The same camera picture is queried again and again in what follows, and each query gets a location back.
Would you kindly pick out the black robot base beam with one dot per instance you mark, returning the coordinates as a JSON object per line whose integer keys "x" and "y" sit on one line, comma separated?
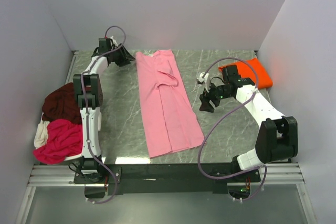
{"x": 157, "y": 178}

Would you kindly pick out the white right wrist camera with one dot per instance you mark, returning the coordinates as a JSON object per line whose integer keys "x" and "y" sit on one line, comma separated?
{"x": 204, "y": 79}

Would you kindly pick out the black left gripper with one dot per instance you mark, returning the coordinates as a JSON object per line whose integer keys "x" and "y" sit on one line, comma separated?
{"x": 122, "y": 55}

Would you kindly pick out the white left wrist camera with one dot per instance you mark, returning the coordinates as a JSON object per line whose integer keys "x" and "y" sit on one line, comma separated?
{"x": 113, "y": 42}

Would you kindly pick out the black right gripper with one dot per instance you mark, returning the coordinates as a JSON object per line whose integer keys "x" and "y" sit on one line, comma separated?
{"x": 210, "y": 98}

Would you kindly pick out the pink t shirt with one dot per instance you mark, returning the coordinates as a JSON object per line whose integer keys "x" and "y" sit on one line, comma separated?
{"x": 169, "y": 122}

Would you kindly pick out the folded orange t shirt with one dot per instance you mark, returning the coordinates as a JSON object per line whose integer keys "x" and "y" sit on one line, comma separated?
{"x": 246, "y": 72}

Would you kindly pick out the aluminium rail frame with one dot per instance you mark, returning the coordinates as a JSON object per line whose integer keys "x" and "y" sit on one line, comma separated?
{"x": 62, "y": 176}

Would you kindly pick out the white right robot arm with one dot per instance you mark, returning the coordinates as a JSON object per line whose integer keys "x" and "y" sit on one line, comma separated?
{"x": 277, "y": 138}

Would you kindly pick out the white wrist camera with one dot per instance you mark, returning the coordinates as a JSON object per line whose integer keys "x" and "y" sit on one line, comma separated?
{"x": 204, "y": 79}
{"x": 113, "y": 42}

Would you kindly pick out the magenta t shirt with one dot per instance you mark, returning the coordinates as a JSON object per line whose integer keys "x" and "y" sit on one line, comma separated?
{"x": 64, "y": 139}

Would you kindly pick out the white laundry basket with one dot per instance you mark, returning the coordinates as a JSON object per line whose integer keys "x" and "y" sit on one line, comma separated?
{"x": 78, "y": 156}

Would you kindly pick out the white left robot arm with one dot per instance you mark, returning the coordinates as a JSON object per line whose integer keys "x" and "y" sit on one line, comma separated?
{"x": 89, "y": 98}

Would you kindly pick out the dark red t shirt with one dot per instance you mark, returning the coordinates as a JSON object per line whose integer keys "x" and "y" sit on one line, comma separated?
{"x": 61, "y": 104}

